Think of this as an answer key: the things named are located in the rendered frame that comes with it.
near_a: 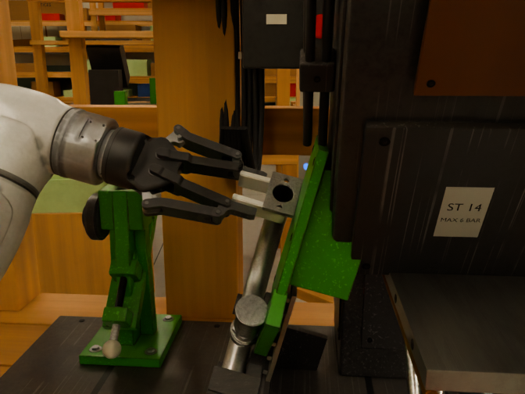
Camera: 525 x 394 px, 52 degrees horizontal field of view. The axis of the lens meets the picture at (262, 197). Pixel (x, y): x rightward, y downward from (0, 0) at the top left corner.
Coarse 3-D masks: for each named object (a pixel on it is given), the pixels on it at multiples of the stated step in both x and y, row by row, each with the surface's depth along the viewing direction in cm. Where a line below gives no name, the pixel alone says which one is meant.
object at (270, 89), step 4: (268, 84) 980; (272, 84) 981; (276, 84) 981; (292, 84) 980; (268, 88) 982; (272, 88) 982; (276, 88) 983; (292, 88) 982; (268, 92) 984; (272, 92) 984; (276, 92) 984; (292, 92) 984; (268, 96) 984; (272, 96) 984; (276, 96) 984; (292, 96) 984; (268, 100) 976; (272, 100) 976
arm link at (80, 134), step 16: (80, 112) 67; (64, 128) 65; (80, 128) 65; (96, 128) 66; (112, 128) 69; (64, 144) 65; (80, 144) 65; (96, 144) 65; (64, 160) 65; (80, 160) 65; (96, 160) 66; (64, 176) 68; (80, 176) 67; (96, 176) 67
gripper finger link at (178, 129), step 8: (176, 128) 71; (184, 128) 71; (184, 136) 70; (192, 136) 71; (200, 136) 71; (192, 144) 71; (200, 144) 70; (208, 144) 70; (216, 144) 70; (200, 152) 72; (208, 152) 71; (216, 152) 70; (224, 152) 70; (232, 152) 70; (240, 152) 70
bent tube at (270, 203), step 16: (272, 176) 68; (288, 176) 68; (272, 192) 67; (288, 192) 69; (272, 208) 65; (288, 208) 66; (272, 224) 71; (272, 240) 74; (256, 256) 75; (272, 256) 75; (256, 272) 75; (256, 288) 74; (240, 352) 69; (240, 368) 68
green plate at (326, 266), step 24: (312, 168) 57; (312, 192) 57; (312, 216) 59; (288, 240) 64; (312, 240) 60; (288, 264) 59; (312, 264) 60; (336, 264) 60; (312, 288) 61; (336, 288) 61
